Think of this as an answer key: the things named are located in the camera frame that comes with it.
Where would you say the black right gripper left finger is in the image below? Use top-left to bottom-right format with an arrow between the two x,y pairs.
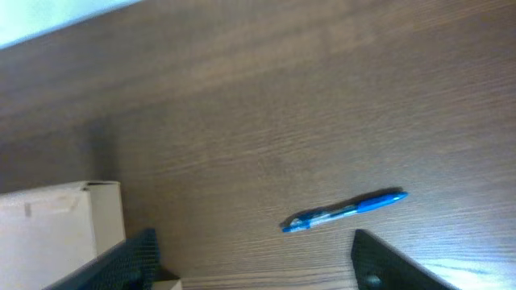
45,229 -> 160,290

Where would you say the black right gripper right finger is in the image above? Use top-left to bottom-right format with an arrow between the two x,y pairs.
350,230 -> 456,290

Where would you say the blue ballpoint pen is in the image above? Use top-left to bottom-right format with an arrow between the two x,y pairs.
280,189 -> 409,233

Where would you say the brown cardboard box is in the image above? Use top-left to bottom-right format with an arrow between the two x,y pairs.
1,181 -> 182,290

